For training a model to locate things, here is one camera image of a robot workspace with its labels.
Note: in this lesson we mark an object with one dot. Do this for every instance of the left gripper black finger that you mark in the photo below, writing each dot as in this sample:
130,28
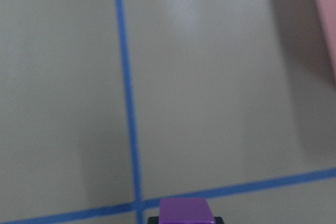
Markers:
155,220

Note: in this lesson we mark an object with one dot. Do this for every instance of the purple toy block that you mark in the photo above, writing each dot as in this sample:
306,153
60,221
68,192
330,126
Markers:
185,210

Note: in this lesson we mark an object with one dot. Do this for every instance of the pink plastic box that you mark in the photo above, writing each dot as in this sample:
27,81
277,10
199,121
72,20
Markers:
326,16

